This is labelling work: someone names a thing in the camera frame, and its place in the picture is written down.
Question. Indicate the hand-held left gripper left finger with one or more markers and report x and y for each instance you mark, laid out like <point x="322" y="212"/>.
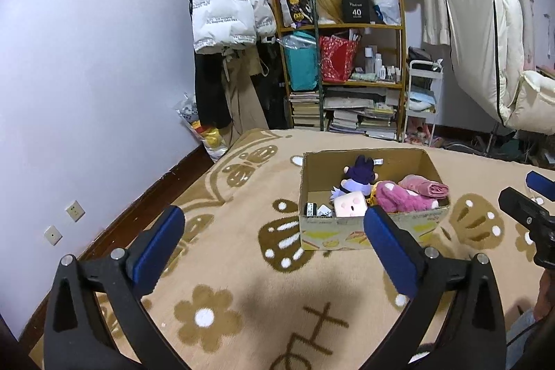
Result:
<point x="160" y="248"/>

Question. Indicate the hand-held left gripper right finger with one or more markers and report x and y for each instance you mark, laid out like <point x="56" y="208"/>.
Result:
<point x="390" y="253"/>

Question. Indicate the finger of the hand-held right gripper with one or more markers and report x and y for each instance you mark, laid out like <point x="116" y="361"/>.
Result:
<point x="542" y="184"/>
<point x="524" y="209"/>

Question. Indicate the pink plush toy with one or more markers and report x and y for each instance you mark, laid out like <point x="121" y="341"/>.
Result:
<point x="399" y="199"/>

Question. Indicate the pale pink cube plush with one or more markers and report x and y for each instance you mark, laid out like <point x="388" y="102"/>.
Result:
<point x="349" y="205"/>

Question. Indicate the brown cardboard box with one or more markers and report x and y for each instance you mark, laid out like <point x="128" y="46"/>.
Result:
<point x="329" y="233"/>

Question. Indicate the dusty pink cloth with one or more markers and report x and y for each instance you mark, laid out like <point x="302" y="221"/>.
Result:
<point x="425" y="186"/>

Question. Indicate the purple plush doll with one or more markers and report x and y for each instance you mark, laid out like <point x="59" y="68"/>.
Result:
<point x="362" y="175"/>

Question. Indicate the person's right hand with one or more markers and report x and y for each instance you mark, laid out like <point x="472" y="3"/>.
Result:
<point x="547" y="298"/>

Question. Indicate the metal chair leg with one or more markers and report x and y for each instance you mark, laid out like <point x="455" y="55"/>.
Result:
<point x="491" y="138"/>

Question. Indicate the beige printed blanket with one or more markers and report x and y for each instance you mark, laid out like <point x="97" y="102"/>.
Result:
<point x="217" y="201"/>

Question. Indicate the black white plush with tag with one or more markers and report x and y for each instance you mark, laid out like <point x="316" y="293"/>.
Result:
<point x="323" y="210"/>

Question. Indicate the person's blue jeans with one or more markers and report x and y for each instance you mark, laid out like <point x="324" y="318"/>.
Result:
<point x="520" y="339"/>

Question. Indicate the pink toys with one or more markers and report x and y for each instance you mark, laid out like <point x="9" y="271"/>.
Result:
<point x="418" y="133"/>

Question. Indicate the plastic bag with yellow toy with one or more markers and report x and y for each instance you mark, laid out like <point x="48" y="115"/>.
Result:
<point x="208" y="133"/>

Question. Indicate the pile of books and papers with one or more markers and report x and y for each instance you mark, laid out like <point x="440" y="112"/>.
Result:
<point x="360" y="118"/>

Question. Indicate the white metal cart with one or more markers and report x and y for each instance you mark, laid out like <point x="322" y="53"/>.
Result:
<point x="437" y="92"/>

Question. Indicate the blue white cloth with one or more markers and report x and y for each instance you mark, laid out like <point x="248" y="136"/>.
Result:
<point x="420" y="101"/>

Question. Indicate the black coat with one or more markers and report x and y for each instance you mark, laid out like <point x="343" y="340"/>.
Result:
<point x="208" y="92"/>

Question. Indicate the green metal pole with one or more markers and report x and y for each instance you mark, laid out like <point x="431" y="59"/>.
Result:
<point x="321" y="101"/>

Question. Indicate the stack of books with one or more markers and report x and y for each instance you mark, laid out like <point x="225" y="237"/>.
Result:
<point x="303" y="110"/>

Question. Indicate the beige trench coat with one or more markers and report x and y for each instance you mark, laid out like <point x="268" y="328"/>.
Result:
<point x="243" y="101"/>

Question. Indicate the cream duvet on rack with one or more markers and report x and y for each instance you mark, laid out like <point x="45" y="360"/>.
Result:
<point x="477" y="27"/>

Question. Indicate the black bag on cart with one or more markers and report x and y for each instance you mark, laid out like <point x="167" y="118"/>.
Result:
<point x="418" y="54"/>

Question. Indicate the row of small cosmetic bottles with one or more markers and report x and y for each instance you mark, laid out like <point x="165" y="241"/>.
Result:
<point x="377" y="64"/>

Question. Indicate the red patterned bag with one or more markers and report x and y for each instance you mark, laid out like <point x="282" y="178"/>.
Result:
<point x="336" y="60"/>

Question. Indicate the teal bag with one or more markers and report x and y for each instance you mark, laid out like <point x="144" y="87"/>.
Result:
<point x="301" y="66"/>

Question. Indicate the wooden shelf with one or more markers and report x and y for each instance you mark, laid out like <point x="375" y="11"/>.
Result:
<point x="381" y="26"/>

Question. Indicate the black box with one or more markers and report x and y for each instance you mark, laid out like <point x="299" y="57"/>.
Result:
<point x="356" y="10"/>

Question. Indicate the blonde wig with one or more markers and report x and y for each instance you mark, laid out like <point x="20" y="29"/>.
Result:
<point x="329" y="1"/>

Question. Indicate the white wall socket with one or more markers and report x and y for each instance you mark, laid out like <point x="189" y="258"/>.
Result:
<point x="53" y="235"/>
<point x="74" y="210"/>

